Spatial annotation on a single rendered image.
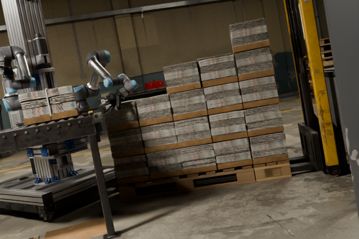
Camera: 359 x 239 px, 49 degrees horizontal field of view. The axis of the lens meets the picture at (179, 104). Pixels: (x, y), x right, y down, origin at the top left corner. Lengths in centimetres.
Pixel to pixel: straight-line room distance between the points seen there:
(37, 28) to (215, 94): 175
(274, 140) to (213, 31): 755
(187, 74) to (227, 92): 36
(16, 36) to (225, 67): 191
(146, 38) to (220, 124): 711
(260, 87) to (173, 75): 71
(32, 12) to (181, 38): 681
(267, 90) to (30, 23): 218
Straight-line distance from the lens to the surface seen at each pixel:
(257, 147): 325
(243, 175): 329
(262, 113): 321
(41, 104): 297
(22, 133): 260
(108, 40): 1003
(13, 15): 390
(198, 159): 328
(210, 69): 319
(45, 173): 384
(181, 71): 321
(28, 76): 329
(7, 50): 353
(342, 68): 17
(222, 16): 1073
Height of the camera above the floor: 90
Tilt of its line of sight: 3 degrees down
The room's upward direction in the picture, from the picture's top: 10 degrees counter-clockwise
